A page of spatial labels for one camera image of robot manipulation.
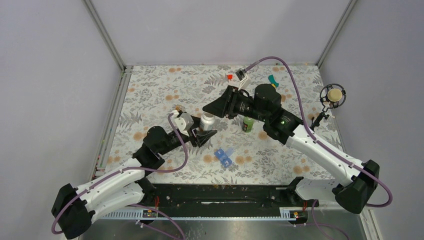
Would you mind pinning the teal curved block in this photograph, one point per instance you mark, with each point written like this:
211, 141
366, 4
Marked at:
272, 81

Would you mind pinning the green pill bottle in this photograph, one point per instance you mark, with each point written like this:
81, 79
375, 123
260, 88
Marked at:
247, 124

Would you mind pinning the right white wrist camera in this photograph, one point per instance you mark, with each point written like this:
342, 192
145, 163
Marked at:
244, 79

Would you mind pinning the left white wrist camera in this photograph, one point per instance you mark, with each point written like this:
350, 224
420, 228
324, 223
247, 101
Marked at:
183, 121

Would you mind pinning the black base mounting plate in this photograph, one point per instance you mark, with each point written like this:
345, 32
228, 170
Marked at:
213, 200

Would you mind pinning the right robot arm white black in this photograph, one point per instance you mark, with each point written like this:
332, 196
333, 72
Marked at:
355, 180

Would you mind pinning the blue weekly pill organizer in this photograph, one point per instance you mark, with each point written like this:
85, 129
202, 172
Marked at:
224, 157

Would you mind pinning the floral patterned table mat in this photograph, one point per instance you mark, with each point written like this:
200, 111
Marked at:
154, 91

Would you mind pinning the white cap pill bottle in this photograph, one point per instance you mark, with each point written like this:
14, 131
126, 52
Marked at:
207, 121

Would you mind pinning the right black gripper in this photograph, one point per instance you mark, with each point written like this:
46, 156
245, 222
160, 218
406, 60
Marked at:
220, 106

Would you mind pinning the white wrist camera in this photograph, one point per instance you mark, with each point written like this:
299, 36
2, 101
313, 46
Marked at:
183, 121
244, 79

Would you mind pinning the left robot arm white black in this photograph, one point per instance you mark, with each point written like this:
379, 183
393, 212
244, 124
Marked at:
75, 209

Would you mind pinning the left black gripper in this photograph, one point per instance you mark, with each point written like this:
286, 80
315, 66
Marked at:
201, 136

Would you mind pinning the microphone on tripod stand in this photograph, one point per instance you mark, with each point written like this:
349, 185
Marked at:
332, 96

